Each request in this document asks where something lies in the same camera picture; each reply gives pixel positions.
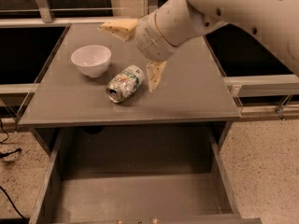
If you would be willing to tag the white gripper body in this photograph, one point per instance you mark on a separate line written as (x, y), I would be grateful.
(150, 38)

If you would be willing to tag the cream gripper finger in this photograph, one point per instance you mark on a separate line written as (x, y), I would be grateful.
(155, 71)
(122, 29)

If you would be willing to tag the crushed 7up soda can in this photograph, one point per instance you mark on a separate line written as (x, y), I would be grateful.
(124, 84)

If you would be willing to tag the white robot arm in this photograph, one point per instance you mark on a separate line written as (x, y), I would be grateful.
(273, 23)

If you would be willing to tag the grey cabinet with top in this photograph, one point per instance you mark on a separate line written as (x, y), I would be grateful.
(191, 90)

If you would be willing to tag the open grey top drawer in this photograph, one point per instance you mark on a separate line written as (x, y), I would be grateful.
(164, 174)

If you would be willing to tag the white ceramic bowl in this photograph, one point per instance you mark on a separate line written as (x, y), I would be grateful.
(92, 60)

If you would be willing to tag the metal railing frame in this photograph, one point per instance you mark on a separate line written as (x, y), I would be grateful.
(49, 18)

